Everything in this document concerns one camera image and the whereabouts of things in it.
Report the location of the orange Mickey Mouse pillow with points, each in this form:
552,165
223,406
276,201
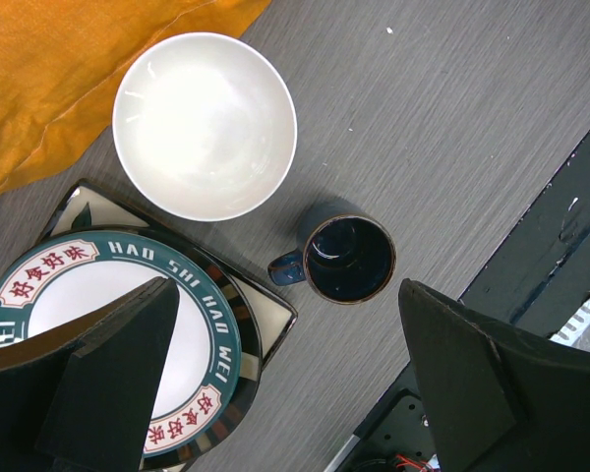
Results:
61,63

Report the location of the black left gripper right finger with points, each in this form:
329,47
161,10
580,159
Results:
497,398

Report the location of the square floral ceramic plate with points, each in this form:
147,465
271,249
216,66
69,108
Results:
269,317

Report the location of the white green-rim round plate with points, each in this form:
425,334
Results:
71,275

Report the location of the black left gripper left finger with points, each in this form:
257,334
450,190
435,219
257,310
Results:
79,397

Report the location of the black striped-rim round plate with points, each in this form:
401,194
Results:
213,366

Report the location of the white ribbed bowl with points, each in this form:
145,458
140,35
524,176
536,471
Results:
204,126

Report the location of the blue mug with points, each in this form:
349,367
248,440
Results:
346,256

